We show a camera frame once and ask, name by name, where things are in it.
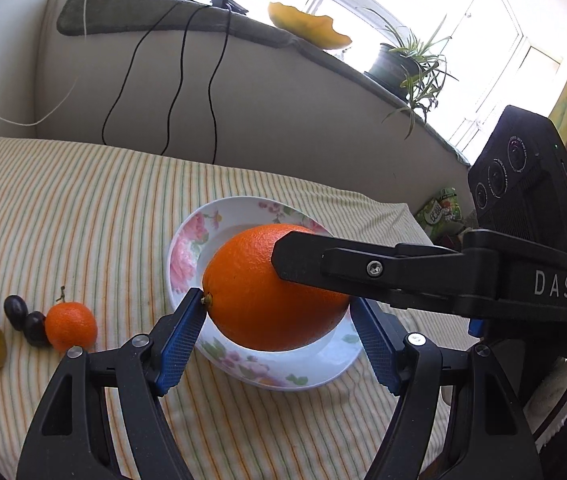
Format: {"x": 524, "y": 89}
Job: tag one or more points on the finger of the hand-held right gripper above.
{"x": 343, "y": 265}

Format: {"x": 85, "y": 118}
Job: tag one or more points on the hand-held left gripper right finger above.
{"x": 376, "y": 345}

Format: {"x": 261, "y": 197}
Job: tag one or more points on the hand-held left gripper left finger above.
{"x": 181, "y": 345}

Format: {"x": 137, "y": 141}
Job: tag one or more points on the large oval orange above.
{"x": 253, "y": 300}

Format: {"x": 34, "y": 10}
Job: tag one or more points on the small tangerine with stem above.
{"x": 70, "y": 327}

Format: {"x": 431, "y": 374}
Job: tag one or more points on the white floral plate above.
{"x": 228, "y": 215}

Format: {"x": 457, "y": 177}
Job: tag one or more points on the dark purple grape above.
{"x": 36, "y": 330}
{"x": 15, "y": 308}

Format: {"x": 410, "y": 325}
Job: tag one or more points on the green snack packet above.
{"x": 436, "y": 212}

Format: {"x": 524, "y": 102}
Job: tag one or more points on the potted spider plant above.
{"x": 388, "y": 67}

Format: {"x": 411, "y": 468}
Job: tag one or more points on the yellow bowl on sill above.
{"x": 303, "y": 25}

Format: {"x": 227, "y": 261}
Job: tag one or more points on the grey windowsill mat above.
{"x": 113, "y": 15}

